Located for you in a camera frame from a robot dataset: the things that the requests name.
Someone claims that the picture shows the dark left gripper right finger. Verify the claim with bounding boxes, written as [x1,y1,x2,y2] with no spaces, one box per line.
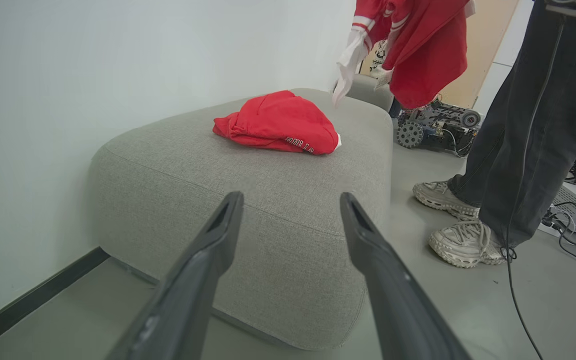
[339,192,472,360]

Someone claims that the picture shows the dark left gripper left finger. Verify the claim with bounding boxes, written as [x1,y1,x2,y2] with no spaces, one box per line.
[105,191,245,360]

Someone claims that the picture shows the plain red garment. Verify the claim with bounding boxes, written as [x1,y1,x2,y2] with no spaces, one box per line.
[212,90,343,156]

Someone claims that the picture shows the red and white jersey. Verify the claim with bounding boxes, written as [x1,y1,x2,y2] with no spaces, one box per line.
[331,0,477,110]

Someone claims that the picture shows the grey fabric seat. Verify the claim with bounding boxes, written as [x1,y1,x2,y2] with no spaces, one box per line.
[88,88,394,351]

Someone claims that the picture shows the worn grey sneaker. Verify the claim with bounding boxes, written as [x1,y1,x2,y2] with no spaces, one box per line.
[428,219,509,269]
[412,180,482,221]

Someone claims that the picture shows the small wheeled rover robot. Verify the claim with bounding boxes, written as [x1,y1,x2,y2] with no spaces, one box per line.
[395,98,483,158]

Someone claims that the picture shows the grey fabric sofa section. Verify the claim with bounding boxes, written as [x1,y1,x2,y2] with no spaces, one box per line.
[346,73,395,113]

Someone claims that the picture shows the person in dark jeans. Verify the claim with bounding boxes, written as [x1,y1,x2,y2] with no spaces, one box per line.
[448,0,576,249]

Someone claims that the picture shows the beige wooden door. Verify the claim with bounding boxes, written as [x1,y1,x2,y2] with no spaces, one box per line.
[437,0,520,110]

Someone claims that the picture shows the long black floor cable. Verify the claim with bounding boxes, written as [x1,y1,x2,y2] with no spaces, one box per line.
[502,20,566,360]

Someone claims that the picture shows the black wall baseboard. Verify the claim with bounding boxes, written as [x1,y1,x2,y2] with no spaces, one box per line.
[0,246,112,358]

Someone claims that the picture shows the looped black cables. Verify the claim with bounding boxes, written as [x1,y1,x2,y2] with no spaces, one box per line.
[542,201,576,274]

